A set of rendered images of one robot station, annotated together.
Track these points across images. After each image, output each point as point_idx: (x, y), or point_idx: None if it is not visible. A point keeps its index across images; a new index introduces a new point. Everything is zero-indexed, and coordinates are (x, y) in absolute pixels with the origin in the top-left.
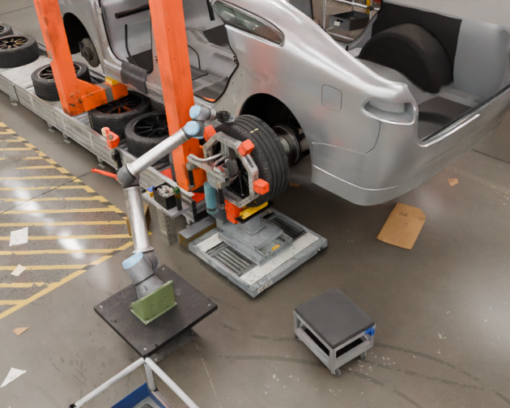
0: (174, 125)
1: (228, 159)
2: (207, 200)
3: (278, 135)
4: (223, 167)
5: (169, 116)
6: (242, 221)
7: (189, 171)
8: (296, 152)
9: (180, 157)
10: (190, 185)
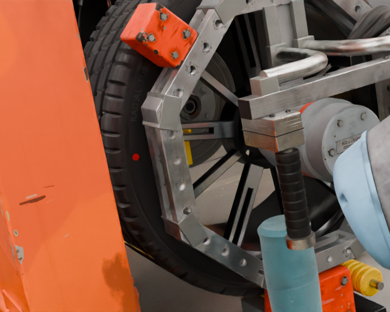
0: (38, 50)
1: (374, 10)
2: (315, 297)
3: None
4: (356, 64)
5: None
6: (375, 307)
7: (298, 153)
8: (233, 88)
9: (90, 236)
10: (309, 235)
